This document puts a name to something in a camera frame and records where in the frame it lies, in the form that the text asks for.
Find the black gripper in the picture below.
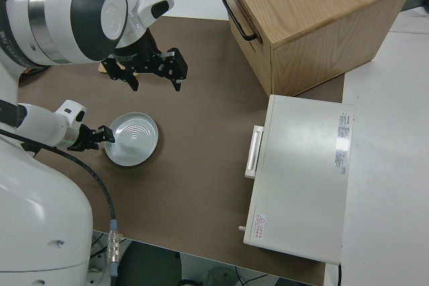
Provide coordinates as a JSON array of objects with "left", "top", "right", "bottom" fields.
[
  {"left": 68, "top": 124, "right": 117, "bottom": 152},
  {"left": 102, "top": 30, "right": 188, "bottom": 92}
]

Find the gray plate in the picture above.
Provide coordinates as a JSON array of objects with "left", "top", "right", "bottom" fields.
[{"left": 104, "top": 112, "right": 160, "bottom": 167}]

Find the brown table cover sheet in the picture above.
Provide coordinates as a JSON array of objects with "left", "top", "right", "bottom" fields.
[{"left": 15, "top": 15, "right": 346, "bottom": 286}]

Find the wooden drawer cabinet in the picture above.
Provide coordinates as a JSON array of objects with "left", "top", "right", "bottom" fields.
[{"left": 217, "top": 0, "right": 416, "bottom": 98}]

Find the white toaster oven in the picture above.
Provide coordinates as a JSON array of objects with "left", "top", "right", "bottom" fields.
[{"left": 238, "top": 94, "right": 355, "bottom": 265}]

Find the black cabinet handle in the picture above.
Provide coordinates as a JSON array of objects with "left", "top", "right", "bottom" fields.
[{"left": 221, "top": 0, "right": 258, "bottom": 42}]

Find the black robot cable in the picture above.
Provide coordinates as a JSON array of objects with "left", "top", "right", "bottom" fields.
[{"left": 0, "top": 130, "right": 121, "bottom": 280}]

